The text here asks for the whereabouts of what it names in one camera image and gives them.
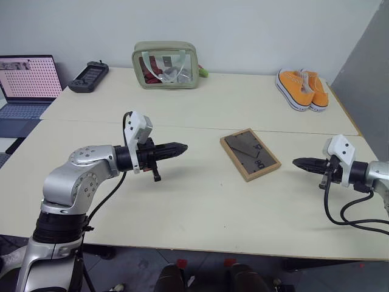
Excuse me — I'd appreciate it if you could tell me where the wooden framed grey board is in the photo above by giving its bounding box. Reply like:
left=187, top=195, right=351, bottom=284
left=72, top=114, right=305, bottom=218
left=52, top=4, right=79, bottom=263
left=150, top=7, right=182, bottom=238
left=219, top=128, right=282, bottom=183

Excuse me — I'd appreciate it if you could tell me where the red item inside bag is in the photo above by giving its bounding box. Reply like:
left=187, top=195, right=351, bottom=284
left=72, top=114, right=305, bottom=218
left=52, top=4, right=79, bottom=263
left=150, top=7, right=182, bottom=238
left=139, top=57, right=162, bottom=85

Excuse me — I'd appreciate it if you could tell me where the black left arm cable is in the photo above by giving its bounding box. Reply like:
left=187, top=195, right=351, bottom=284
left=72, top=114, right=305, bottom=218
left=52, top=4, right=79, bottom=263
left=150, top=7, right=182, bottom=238
left=79, top=111, right=134, bottom=292

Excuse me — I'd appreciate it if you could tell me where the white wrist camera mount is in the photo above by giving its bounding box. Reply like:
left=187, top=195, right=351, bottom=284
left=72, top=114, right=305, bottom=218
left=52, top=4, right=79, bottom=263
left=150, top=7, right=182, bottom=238
left=123, top=111, right=153, bottom=175
left=322, top=134, right=357, bottom=187

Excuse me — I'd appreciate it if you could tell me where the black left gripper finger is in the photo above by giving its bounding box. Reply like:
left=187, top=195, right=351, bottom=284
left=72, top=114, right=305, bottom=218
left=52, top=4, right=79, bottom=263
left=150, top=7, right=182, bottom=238
left=156, top=148, right=189, bottom=161
left=155, top=141, right=189, bottom=153

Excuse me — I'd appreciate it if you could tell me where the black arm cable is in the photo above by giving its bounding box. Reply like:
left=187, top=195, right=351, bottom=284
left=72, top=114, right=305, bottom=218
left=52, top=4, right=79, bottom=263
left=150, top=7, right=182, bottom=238
left=323, top=176, right=389, bottom=237
left=79, top=111, right=134, bottom=292

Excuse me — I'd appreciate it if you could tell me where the orange canvas sneaker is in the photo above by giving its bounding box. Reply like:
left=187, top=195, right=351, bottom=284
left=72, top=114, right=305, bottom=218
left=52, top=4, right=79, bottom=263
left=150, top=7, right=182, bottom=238
left=275, top=69, right=315, bottom=113
left=299, top=68, right=330, bottom=114

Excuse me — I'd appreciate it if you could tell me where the clear green toiletry bag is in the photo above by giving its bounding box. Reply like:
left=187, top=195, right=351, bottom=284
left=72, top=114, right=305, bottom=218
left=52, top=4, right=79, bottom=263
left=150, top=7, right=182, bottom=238
left=131, top=40, right=200, bottom=91

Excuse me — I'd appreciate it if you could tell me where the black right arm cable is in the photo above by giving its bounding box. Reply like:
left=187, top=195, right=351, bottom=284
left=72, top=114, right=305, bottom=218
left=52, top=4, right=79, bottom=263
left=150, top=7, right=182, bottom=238
left=323, top=176, right=389, bottom=237

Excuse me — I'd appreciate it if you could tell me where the open laptop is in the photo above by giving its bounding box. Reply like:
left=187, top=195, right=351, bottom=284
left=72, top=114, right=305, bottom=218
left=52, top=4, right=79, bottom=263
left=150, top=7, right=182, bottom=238
left=0, top=54, right=64, bottom=139

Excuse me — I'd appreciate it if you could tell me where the black handheld controller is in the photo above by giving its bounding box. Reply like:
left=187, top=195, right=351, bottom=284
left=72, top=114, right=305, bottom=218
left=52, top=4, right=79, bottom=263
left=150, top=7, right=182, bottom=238
left=67, top=60, right=110, bottom=94

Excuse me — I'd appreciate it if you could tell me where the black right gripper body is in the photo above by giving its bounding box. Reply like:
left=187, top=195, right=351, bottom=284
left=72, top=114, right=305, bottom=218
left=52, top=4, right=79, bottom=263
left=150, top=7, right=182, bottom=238
left=318, top=155, right=343, bottom=189

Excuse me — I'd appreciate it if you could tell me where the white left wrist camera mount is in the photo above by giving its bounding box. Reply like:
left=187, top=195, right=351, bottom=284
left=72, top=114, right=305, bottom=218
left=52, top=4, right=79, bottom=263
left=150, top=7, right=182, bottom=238
left=123, top=111, right=153, bottom=175

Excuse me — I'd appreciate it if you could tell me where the dark rounded shape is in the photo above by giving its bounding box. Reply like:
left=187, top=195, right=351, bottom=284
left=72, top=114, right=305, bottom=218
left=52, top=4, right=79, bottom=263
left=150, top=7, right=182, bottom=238
left=156, top=263, right=187, bottom=292
left=226, top=263, right=266, bottom=292

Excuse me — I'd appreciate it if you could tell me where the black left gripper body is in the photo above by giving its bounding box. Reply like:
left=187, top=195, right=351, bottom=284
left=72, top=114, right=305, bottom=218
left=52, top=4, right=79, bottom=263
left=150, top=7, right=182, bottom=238
left=136, top=137, right=162, bottom=183

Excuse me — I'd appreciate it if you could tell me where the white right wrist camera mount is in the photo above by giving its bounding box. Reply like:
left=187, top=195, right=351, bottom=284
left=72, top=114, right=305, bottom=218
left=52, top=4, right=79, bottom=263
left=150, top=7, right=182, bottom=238
left=322, top=134, right=357, bottom=187

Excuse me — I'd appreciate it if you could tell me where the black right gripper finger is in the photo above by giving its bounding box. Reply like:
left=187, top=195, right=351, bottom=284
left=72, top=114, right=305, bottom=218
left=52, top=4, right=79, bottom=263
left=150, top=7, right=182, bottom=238
left=292, top=157, right=328, bottom=169
left=292, top=163, right=327, bottom=176

